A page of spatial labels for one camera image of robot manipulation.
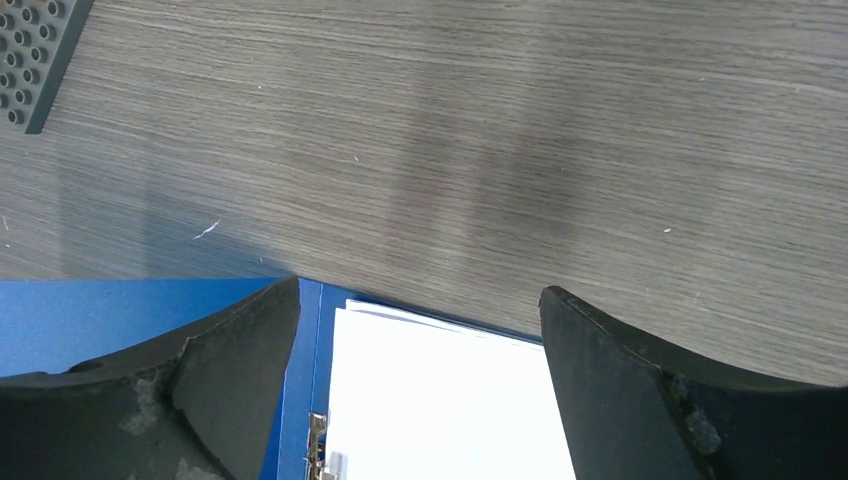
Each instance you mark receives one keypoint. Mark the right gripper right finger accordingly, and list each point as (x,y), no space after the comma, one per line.
(635,406)

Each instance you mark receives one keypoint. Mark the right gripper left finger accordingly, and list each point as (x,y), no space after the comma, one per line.
(198,402)

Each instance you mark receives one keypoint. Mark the white paper sheets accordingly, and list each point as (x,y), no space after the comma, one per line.
(413,397)

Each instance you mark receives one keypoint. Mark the blue plastic folder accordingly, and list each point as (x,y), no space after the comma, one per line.
(49,325)

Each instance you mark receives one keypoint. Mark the metal folder clip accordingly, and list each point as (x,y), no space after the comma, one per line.
(315,458)

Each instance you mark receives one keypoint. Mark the grey lego baseplate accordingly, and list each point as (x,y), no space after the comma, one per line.
(38,39)

